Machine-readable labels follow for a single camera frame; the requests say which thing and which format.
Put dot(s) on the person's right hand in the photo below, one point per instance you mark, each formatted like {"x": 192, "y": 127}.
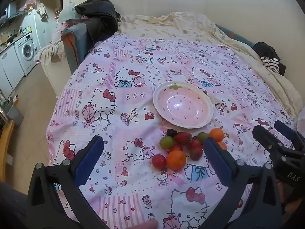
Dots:
{"x": 292, "y": 207}

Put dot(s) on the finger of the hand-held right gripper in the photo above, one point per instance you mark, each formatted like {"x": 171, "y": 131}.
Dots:
{"x": 284, "y": 127}
{"x": 264, "y": 136}

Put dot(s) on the white washing machine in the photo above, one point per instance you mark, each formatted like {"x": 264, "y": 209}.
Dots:
{"x": 26, "y": 50}

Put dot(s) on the dark grey shorts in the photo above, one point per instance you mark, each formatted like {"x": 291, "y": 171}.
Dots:
{"x": 14, "y": 207}

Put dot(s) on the wooden rack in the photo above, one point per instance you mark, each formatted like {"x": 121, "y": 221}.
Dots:
{"x": 6, "y": 145}

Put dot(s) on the large red strawberry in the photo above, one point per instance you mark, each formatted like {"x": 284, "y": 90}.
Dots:
{"x": 182, "y": 138}

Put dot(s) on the orange tangerine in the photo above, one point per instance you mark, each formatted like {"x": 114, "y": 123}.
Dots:
{"x": 175, "y": 159}
{"x": 216, "y": 134}
{"x": 223, "y": 145}

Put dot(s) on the red cherry tomato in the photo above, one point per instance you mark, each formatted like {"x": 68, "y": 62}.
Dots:
{"x": 159, "y": 161}
{"x": 177, "y": 147}

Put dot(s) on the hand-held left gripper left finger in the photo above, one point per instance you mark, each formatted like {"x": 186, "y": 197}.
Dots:
{"x": 87, "y": 159}

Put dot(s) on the black garment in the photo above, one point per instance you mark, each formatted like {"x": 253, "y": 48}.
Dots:
{"x": 265, "y": 49}

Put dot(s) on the cream floral quilt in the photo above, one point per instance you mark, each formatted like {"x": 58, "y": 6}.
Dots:
{"x": 178, "y": 23}

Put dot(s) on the pink cartoon-print blanket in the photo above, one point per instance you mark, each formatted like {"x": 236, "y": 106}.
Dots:
{"x": 119, "y": 95}

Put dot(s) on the dark purple grape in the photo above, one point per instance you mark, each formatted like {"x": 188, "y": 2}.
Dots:
{"x": 171, "y": 132}

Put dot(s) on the white plastic bag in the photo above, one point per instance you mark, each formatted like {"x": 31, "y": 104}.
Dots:
{"x": 68, "y": 12}

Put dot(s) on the striped garment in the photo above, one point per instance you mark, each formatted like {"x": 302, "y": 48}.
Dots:
{"x": 271, "y": 64}

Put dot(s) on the blue bed cushion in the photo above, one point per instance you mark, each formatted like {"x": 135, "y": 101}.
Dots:
{"x": 240, "y": 38}

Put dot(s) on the blue-grey armchair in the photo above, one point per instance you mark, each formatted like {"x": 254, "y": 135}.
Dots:
{"x": 73, "y": 50}

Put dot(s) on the green grape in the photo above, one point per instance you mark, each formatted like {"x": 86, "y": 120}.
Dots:
{"x": 202, "y": 136}
{"x": 166, "y": 142}

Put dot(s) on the black jacket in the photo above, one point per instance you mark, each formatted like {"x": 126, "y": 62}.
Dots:
{"x": 100, "y": 16}

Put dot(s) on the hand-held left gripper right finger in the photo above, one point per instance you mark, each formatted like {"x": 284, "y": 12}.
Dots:
{"x": 215, "y": 159}

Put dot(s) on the white bed base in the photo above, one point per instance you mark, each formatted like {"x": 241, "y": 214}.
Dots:
{"x": 54, "y": 78}

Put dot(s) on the grey bin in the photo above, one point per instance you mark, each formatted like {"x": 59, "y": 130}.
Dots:
{"x": 14, "y": 113}

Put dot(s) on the white refrigerator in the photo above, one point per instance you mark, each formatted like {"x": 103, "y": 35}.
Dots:
{"x": 35, "y": 28}

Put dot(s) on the beige towel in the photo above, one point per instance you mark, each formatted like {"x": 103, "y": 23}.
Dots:
{"x": 51, "y": 51}

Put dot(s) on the white kitchen cabinet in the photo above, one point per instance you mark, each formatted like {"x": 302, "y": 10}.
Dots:
{"x": 9, "y": 69}

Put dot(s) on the pink strawberry-print plate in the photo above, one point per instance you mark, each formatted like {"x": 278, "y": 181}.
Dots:
{"x": 183, "y": 107}

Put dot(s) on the pink bag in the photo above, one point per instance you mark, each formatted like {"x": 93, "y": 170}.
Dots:
{"x": 31, "y": 4}

